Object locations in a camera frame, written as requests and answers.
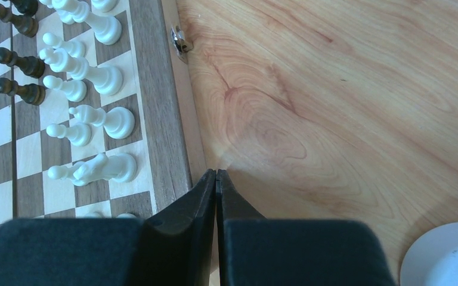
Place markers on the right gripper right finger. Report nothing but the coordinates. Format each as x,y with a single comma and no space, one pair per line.
241,236

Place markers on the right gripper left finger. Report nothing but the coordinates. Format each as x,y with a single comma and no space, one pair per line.
174,246

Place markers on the wooden folding chess board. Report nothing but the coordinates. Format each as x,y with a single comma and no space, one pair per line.
165,142

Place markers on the white chess knight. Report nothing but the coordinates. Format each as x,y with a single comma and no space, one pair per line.
120,168

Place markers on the white chess pawn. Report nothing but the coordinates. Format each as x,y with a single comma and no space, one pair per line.
79,134
64,172
74,47
74,90

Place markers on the white chess bishop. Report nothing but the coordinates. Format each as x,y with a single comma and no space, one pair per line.
118,123

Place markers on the metal board clasp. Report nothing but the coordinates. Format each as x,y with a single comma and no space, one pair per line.
181,45

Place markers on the dark chess pawn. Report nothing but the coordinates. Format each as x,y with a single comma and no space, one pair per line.
26,25
30,65
33,94

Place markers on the white chess queen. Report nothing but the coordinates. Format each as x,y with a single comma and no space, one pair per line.
107,29

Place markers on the dark chess piece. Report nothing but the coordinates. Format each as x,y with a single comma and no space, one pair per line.
26,7

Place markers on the white stand base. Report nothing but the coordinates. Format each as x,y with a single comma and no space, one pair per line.
433,258

